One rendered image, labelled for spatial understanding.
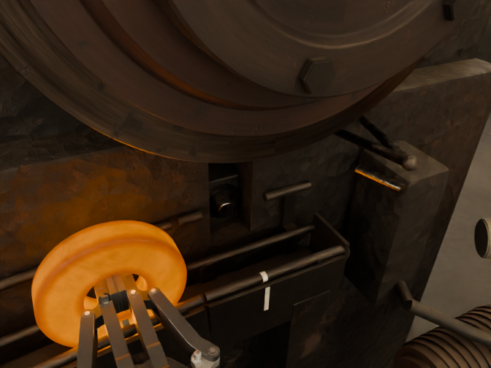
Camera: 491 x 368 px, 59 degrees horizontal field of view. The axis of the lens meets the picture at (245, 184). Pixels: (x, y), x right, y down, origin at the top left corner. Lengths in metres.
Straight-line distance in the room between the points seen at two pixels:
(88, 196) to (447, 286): 1.36
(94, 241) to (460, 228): 1.66
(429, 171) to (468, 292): 1.09
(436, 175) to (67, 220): 0.45
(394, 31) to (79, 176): 0.33
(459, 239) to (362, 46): 1.60
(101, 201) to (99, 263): 0.09
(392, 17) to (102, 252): 0.31
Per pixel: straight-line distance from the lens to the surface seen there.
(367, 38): 0.32
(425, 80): 0.70
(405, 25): 0.34
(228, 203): 0.58
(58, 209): 0.50
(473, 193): 2.19
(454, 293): 1.64
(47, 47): 0.32
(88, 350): 0.42
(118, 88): 0.32
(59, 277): 0.44
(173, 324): 0.42
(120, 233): 0.44
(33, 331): 0.56
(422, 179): 0.60
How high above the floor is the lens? 1.10
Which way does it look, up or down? 34 degrees down
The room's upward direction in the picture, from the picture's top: 2 degrees clockwise
